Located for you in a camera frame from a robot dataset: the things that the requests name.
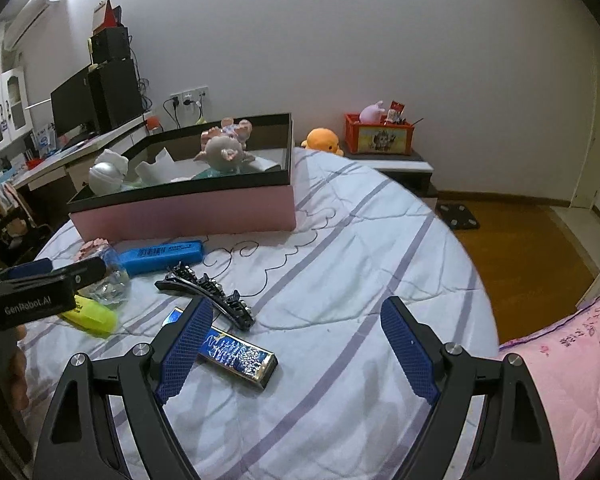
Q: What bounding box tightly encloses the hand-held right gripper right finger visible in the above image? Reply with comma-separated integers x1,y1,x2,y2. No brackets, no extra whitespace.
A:
381,296,561,480

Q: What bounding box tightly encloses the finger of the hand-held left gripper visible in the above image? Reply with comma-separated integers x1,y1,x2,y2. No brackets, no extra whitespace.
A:
45,256,107,292
0,258,54,283

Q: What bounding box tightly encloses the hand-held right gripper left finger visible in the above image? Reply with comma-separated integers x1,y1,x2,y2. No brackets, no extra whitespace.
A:
32,296,215,480

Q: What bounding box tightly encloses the clear jar blue cap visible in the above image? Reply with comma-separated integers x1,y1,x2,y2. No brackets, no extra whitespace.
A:
82,246,131,306

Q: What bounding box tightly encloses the yellow highlighter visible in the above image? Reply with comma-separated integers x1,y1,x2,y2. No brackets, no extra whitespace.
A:
60,295,118,337

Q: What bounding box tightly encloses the blue silver harmonica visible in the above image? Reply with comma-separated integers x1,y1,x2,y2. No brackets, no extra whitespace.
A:
162,306,278,390

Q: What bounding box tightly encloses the black jewelled hair clip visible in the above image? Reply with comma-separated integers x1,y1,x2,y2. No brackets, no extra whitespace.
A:
155,262,255,330

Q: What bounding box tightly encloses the blue plastic case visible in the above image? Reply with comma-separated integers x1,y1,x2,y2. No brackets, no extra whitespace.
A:
117,239,205,276

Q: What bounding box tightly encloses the white round device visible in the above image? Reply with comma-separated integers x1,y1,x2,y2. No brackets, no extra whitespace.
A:
89,149,129,196

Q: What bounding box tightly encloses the pink storage box black rim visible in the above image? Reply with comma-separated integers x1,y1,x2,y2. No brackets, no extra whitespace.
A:
67,112,297,243

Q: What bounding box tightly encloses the teal round disc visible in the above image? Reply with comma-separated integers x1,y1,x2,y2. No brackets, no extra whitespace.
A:
190,167,241,179

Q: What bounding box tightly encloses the grey plush elephant toy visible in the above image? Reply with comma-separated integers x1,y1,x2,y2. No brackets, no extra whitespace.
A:
194,119,257,176

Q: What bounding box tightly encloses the person's left hand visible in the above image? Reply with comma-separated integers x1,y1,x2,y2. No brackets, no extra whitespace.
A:
0,326,29,413

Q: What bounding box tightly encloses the black office chair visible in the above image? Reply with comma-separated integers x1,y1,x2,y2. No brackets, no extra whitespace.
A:
0,200,56,266

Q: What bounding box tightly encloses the white desk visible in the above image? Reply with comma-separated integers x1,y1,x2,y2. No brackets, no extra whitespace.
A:
0,112,153,221

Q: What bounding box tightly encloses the striped white bed sheet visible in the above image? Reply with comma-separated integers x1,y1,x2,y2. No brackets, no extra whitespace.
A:
17,149,501,480

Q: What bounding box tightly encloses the black floor scale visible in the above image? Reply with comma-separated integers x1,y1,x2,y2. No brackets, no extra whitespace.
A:
439,202,481,232

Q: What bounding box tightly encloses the white glass door cabinet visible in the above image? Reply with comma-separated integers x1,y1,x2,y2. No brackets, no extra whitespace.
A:
0,67,33,158

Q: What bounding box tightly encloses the pink quilt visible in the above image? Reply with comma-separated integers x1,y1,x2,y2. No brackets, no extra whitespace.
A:
497,282,600,480

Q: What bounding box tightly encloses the black monitor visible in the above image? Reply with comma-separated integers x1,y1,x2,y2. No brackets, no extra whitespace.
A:
50,66,98,138

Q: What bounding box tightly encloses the low cabinet dark top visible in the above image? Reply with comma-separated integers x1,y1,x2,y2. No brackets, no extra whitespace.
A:
340,147,438,206

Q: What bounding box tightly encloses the large black speaker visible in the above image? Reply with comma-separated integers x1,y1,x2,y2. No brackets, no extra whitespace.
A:
87,58,145,131

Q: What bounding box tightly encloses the red plastic crate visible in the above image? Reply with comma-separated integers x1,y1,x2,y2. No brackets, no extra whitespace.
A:
344,112,415,156

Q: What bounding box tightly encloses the orange octopus plush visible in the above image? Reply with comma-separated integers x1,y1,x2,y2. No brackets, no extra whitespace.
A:
301,128,345,156

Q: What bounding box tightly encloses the small black speaker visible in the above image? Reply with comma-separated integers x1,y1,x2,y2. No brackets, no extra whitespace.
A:
90,26,132,64

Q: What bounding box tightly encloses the pink plush toy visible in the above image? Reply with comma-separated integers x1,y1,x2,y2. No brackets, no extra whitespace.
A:
359,100,387,124

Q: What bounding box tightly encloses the red desk calendar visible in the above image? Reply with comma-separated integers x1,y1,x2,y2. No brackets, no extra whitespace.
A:
92,0,126,36

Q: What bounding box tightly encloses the white door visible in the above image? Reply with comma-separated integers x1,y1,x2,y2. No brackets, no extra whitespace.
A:
570,35,600,241

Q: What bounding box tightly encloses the white air conditioner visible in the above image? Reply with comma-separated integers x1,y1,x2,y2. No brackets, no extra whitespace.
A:
5,0,66,38

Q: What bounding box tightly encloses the white wall outlet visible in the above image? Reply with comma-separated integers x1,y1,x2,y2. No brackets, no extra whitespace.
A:
170,86,210,106

